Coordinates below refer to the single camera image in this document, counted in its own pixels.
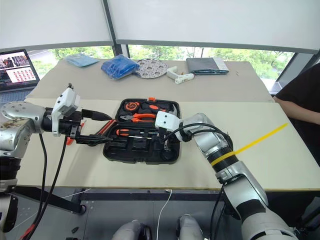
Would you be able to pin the wide white roller blind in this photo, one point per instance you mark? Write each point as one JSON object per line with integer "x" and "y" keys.
{"x": 212, "y": 20}

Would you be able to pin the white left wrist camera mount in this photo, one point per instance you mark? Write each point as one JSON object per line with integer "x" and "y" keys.
{"x": 67, "y": 100}

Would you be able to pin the person's bare forearm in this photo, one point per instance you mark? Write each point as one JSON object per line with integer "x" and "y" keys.
{"x": 285, "y": 107}

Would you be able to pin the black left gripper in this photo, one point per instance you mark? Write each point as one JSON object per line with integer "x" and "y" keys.
{"x": 67, "y": 123}

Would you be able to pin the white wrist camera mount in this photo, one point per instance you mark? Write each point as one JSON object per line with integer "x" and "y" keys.
{"x": 166, "y": 120}
{"x": 67, "y": 100}

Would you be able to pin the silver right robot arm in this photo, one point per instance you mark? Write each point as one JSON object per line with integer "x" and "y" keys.
{"x": 250, "y": 190}

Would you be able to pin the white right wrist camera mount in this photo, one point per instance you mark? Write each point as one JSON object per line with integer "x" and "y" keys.
{"x": 166, "y": 120}

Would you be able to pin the person in black shirt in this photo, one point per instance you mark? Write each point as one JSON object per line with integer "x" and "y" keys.
{"x": 305, "y": 100}

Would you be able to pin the black plastic tool case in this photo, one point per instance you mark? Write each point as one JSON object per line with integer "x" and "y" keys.
{"x": 140, "y": 152}

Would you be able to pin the black table frame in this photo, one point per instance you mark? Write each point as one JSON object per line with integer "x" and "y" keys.
{"x": 50, "y": 198}

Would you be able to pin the open laptop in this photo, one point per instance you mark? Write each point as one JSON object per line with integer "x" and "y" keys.
{"x": 15, "y": 67}

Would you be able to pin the light blue cloth pack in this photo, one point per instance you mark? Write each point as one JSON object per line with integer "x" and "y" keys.
{"x": 81, "y": 60}

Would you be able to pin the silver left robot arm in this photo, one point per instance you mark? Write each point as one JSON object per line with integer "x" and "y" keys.
{"x": 20, "y": 112}

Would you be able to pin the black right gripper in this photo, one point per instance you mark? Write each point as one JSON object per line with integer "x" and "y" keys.
{"x": 167, "y": 140}

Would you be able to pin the blue plastic bag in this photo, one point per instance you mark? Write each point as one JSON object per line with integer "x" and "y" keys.
{"x": 118, "y": 67}

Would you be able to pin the orange black tape measure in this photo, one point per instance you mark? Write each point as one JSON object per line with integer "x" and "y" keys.
{"x": 130, "y": 106}

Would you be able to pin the red black hand tool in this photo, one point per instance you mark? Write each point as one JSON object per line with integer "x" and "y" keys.
{"x": 107, "y": 126}

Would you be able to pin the dark window post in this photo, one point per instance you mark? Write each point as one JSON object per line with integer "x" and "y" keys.
{"x": 120, "y": 50}

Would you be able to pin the narrow white roller blind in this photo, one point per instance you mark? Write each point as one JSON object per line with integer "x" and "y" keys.
{"x": 50, "y": 20}

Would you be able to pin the round patterned plate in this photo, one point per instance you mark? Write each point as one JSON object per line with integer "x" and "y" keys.
{"x": 153, "y": 68}

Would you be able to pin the grey rounded cover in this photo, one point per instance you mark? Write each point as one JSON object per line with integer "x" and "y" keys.
{"x": 188, "y": 227}
{"x": 130, "y": 231}

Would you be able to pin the small orange tool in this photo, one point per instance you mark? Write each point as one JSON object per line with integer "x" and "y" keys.
{"x": 69, "y": 141}

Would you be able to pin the grey folder with white edge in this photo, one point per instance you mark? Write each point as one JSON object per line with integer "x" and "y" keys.
{"x": 202, "y": 65}

